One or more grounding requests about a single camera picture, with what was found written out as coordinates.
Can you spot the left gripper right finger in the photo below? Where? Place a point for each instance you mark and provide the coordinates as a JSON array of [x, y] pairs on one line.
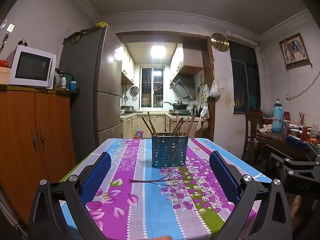
[[273, 218]]

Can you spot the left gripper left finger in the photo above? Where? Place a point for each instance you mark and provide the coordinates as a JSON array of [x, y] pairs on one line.
[[47, 220]]

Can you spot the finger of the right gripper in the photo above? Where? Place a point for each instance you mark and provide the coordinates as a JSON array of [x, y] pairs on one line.
[[297, 177], [306, 147]]

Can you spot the kitchen window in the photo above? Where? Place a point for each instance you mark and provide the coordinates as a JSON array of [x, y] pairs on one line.
[[151, 87]]

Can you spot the person right hand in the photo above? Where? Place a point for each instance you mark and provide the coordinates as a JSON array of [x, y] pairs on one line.
[[296, 206]]

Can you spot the dark wooden side table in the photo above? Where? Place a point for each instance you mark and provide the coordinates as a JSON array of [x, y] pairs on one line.
[[276, 141]]

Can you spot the teal thermos flask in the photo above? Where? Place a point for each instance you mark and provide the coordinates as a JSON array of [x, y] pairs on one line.
[[277, 122]]

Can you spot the wooden chair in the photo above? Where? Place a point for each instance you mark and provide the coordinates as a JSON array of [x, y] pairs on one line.
[[254, 121]]

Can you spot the orange wooden cabinet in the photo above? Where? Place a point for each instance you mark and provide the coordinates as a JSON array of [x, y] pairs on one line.
[[36, 142]]

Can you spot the framed elephant picture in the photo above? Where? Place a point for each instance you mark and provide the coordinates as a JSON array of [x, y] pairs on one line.
[[294, 52]]

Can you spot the colourful floral tablecloth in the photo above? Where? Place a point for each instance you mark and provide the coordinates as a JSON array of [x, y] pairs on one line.
[[138, 201]]

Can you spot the white hanging plastic bag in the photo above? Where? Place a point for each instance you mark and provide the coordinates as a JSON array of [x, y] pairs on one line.
[[215, 91]]

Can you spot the steel electric kettle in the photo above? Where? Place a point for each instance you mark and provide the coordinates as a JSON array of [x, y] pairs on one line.
[[195, 111]]

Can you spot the black wok on stove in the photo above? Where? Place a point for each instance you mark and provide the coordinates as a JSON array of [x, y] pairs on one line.
[[178, 105]]

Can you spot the steel range hood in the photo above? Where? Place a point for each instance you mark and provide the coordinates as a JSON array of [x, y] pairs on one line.
[[184, 87]]

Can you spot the blue perforated utensil holder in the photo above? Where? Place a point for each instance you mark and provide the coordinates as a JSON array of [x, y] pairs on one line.
[[169, 151]]

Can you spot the blue lidded cup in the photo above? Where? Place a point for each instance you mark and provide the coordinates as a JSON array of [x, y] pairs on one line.
[[72, 85]]

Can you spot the white medicine bottle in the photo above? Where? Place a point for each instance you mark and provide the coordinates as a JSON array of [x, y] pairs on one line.
[[63, 82]]

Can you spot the cardboard box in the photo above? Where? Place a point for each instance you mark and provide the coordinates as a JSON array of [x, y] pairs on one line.
[[4, 75]]

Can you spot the white microwave oven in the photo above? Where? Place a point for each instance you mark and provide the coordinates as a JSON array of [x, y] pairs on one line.
[[31, 67]]

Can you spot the brown three-door refrigerator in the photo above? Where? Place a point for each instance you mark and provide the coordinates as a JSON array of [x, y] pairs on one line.
[[93, 58]]

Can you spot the round gold wall clock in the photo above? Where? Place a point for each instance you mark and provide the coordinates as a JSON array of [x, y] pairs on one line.
[[219, 42]]

